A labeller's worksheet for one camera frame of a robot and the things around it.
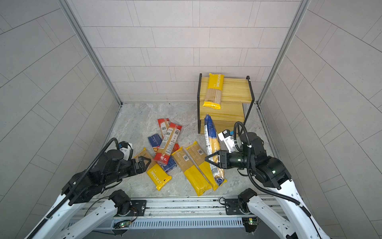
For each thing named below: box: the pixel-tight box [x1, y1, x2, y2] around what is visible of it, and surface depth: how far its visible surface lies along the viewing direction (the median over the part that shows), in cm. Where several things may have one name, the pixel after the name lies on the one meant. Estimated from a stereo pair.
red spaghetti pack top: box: [153, 122, 183, 166], surface depth 90 cm
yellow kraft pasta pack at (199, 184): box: [171, 146, 213, 197], surface depth 82 cm
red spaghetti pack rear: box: [157, 118, 170, 139], surface depth 101 cm
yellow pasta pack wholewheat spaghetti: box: [202, 73, 225, 110], surface depth 75 cm
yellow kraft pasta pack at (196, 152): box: [185, 141, 219, 192], surface depth 87 cm
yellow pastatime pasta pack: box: [133, 147, 173, 192], surface depth 80 cm
